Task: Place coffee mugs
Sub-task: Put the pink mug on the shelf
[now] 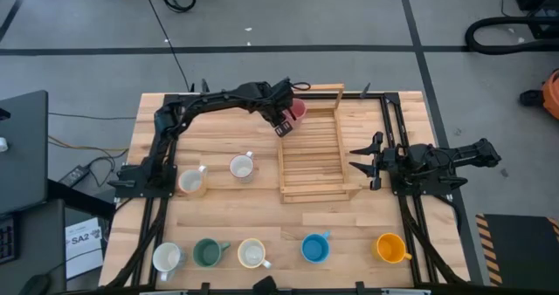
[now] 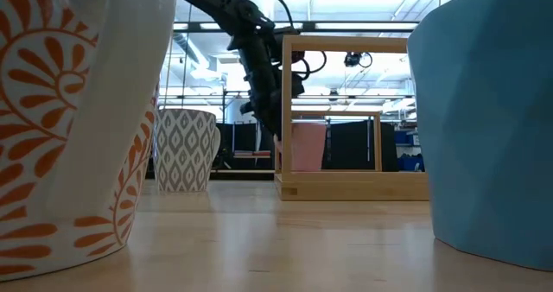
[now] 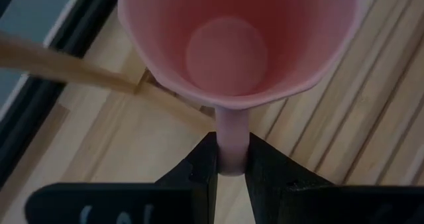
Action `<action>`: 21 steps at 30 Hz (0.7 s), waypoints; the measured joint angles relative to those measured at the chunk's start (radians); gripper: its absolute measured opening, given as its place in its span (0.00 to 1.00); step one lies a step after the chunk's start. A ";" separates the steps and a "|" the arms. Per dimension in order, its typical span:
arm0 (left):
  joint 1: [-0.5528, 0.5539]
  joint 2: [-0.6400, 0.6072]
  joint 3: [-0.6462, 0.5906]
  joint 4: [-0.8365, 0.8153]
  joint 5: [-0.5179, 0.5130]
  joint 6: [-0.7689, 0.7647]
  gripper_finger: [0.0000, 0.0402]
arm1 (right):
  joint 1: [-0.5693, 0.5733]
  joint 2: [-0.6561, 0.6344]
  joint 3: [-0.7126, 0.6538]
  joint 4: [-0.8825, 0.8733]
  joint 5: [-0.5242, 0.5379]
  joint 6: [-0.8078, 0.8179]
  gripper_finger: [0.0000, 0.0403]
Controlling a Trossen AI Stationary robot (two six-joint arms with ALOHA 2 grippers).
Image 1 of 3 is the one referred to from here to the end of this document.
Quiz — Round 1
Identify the pink ceramic mug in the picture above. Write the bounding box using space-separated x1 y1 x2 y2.
283 97 308 129

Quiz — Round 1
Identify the black computer mouse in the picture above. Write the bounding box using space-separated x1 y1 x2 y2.
17 273 52 295

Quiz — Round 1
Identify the orange vacuum cleaner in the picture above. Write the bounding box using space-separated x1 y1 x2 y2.
519 69 559 120

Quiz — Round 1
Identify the black hazard-striped mat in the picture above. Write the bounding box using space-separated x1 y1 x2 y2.
474 213 559 287

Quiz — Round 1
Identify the white mug orange floral pattern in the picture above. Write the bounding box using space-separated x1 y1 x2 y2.
237 237 273 271

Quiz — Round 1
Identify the green ceramic mug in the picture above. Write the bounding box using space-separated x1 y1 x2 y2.
192 237 231 269

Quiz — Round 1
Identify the white printed paper sheet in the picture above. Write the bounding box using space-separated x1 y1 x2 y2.
64 217 105 280

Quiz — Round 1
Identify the black table-level camera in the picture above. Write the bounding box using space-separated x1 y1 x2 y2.
252 275 279 295

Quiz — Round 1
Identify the black keyboard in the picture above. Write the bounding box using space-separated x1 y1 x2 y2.
0 214 19 264

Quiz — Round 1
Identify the grey diamond-pattern mug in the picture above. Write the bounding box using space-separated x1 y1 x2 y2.
228 150 258 183

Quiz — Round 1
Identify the plain white mug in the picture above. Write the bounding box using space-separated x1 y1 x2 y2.
151 241 188 283

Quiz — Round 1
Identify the thick black hose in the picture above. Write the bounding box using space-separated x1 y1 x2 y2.
464 15 559 55

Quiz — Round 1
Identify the long black floor cable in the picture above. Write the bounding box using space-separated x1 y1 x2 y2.
138 0 192 92

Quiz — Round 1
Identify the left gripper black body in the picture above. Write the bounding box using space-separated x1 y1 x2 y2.
259 78 294 120

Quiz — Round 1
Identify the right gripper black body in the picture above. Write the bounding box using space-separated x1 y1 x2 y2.
369 131 411 191

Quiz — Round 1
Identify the yellow floor cable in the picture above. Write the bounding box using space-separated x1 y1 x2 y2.
47 135 130 153

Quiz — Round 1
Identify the wooden slatted mug tray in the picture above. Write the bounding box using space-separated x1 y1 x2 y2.
277 83 362 204

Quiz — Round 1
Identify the yellow ceramic mug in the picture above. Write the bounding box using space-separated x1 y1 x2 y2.
370 232 413 264

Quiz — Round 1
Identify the black desk panel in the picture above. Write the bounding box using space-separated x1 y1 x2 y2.
0 89 49 216

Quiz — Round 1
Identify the blue faceted mug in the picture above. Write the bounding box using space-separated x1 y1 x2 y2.
300 230 332 264

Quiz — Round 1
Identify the black aluminium table frame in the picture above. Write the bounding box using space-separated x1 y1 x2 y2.
104 90 473 295

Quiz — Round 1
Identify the yellow dotted mug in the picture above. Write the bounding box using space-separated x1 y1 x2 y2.
176 164 209 198

